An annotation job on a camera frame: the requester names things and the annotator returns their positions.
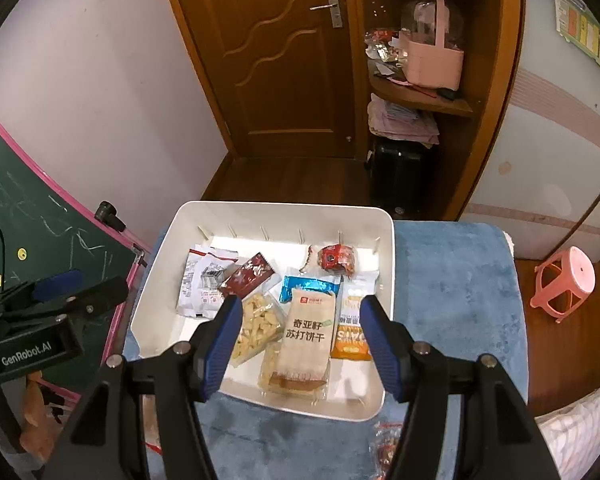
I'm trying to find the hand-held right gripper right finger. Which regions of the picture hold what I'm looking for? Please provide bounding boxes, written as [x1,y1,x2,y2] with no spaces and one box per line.
[360,294,563,480]

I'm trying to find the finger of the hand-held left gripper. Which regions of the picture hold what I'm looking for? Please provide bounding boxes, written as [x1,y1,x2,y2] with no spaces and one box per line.
[5,276,130,329]
[0,269,85,311]

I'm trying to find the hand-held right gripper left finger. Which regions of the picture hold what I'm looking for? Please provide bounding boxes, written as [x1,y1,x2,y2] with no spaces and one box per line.
[42,295,244,480]

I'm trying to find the orange white stick packet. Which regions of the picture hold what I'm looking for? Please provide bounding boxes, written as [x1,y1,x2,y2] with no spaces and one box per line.
[330,270,381,361]

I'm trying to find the clear yellow puffs packet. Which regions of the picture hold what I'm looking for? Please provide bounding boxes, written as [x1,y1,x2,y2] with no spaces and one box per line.
[230,292,287,367]

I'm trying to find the white plastic bin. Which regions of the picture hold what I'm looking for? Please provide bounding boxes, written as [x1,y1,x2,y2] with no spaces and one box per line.
[127,201,396,422]

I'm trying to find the white crinkled snack packet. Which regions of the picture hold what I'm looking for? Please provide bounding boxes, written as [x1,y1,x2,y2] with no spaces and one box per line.
[176,242,241,320]

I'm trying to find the dark red brown packet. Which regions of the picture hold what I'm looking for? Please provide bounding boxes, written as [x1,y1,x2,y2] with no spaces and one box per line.
[219,254,275,301]

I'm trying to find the clear pack brown biscuits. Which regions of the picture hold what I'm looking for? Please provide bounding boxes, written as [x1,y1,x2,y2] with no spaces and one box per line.
[257,345,333,403]

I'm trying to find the beige cracker packet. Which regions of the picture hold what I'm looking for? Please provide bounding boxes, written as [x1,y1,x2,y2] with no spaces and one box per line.
[269,285,338,386]

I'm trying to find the blue white snack packet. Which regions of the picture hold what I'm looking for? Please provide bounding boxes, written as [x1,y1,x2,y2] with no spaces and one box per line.
[279,275,342,306]

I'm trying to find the red round candy packet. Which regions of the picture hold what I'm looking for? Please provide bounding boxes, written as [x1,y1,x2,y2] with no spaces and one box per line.
[317,242,356,278]

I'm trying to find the pink framed chalkboard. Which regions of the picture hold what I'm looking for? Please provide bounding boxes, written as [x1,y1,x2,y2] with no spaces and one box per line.
[0,115,151,401]

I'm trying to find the orange fabric item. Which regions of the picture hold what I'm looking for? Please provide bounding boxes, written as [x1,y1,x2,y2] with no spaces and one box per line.
[20,370,63,461]

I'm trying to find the blue table mat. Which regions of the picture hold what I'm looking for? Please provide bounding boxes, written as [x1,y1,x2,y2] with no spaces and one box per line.
[145,220,531,480]

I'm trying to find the small clear red packet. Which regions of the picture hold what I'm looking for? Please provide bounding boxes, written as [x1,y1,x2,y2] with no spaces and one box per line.
[372,421,406,468]

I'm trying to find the black bin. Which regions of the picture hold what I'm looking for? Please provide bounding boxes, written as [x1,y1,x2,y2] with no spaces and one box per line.
[369,135,436,216]

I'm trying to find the pink plastic stool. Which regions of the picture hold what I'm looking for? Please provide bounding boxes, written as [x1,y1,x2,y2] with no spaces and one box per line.
[530,246,597,323]

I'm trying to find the folded pink clothes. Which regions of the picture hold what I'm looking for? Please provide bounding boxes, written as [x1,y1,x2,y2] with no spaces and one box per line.
[367,97,441,148]

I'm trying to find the white sliding wardrobe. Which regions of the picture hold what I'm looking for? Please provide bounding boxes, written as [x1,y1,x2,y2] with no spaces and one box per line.
[460,0,600,261]

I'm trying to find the wooden shelf unit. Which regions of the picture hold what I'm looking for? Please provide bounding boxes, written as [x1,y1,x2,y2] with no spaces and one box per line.
[352,0,526,221]

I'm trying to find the wooden door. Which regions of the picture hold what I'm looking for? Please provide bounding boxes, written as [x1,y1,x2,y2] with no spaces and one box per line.
[157,0,376,158]

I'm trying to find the pink basket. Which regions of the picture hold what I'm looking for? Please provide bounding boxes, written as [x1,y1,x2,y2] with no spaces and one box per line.
[399,0,466,86]

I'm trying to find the pile of shiny wrappers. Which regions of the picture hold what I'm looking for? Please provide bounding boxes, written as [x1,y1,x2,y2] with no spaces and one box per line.
[364,27,406,81]

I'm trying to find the metal door handle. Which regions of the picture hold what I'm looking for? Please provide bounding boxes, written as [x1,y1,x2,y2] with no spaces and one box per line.
[309,0,343,28]

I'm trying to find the wall poster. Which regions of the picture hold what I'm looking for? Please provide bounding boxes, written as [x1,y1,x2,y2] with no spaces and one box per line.
[550,0,600,86]

